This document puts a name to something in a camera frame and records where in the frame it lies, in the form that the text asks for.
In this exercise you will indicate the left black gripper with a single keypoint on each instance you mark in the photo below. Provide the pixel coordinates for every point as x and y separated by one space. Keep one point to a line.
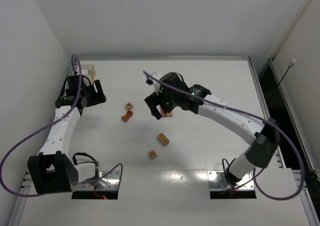
94 96

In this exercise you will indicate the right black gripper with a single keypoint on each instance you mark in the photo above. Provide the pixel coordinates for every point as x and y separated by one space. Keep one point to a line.
155 102

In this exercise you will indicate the light wooden rectangular block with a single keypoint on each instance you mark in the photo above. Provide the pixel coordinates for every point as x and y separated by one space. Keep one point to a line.
169 114

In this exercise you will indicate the transparent orange plastic box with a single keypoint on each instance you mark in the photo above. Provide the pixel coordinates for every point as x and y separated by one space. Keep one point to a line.
89 71

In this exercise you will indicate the ribbed light wooden block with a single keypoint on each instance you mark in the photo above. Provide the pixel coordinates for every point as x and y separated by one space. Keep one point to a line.
163 139

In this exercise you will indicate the wooden letter D cube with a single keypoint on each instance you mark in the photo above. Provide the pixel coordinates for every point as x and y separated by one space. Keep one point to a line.
152 154

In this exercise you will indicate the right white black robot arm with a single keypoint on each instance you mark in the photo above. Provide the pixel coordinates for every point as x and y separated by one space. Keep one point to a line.
260 136

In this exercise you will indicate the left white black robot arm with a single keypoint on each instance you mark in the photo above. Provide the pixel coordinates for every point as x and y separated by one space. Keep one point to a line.
52 170

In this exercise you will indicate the reddish wooden arch block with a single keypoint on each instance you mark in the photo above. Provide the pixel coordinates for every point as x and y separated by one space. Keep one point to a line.
127 116

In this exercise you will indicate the wooden letter N cube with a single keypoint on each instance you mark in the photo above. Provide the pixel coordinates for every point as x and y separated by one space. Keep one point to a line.
129 106

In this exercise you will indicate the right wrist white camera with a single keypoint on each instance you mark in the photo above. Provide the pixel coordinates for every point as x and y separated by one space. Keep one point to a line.
157 86

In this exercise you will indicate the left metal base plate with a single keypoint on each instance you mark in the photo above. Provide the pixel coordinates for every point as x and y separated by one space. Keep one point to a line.
109 183

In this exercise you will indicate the black cable white plug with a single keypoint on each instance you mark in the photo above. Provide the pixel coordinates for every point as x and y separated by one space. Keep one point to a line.
290 65

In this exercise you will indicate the aluminium table frame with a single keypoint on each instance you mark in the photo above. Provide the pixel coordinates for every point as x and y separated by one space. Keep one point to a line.
173 188

